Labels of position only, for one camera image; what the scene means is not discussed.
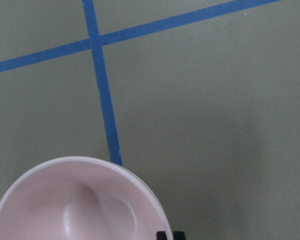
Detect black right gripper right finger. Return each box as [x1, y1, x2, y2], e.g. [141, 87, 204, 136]
[173, 231, 186, 240]

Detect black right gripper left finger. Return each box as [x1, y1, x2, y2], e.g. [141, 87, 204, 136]
[156, 231, 168, 240]

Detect pink bowl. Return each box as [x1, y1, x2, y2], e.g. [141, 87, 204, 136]
[0, 156, 173, 240]

